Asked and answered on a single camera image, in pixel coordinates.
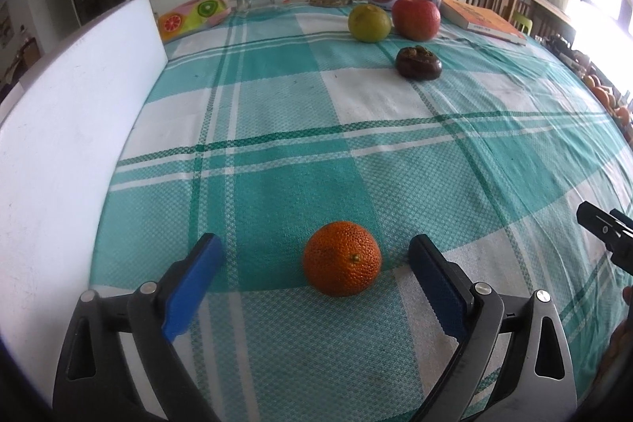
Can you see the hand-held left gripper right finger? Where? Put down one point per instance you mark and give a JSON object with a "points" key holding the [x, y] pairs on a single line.
{"points": [[442, 288]]}

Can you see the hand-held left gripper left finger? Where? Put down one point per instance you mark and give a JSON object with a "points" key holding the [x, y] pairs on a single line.
{"points": [[190, 288]]}

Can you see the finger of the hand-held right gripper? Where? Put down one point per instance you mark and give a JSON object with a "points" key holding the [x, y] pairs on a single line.
{"points": [[606, 229]]}

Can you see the small dark orange tangerine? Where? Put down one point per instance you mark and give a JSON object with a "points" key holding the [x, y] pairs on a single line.
{"points": [[342, 260]]}

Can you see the white board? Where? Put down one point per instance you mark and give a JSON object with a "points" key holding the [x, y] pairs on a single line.
{"points": [[74, 130]]}

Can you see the person's right hand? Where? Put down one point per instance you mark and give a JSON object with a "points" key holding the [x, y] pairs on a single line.
{"points": [[620, 338]]}

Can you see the bowl of fruit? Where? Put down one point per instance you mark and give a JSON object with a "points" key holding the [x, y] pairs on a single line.
{"points": [[606, 98]]}

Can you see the teal checked tablecloth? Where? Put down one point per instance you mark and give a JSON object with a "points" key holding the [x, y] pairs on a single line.
{"points": [[321, 145]]}

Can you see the green plastic stool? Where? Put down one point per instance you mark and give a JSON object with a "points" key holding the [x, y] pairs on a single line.
{"points": [[521, 22]]}

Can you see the dark purple mangosteen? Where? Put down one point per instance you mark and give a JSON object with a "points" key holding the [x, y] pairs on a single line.
{"points": [[419, 63]]}

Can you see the wooden side table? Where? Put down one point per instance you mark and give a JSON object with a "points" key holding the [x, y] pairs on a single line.
{"points": [[546, 4]]}

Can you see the orange cover book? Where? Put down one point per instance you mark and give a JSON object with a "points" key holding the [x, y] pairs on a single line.
{"points": [[482, 20]]}

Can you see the red apple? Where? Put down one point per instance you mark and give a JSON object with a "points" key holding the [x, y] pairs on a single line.
{"points": [[416, 19]]}

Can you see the fruit print box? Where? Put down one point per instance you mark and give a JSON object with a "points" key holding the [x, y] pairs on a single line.
{"points": [[193, 15]]}

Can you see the green yellow orange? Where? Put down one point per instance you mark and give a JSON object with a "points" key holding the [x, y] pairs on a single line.
{"points": [[369, 23]]}

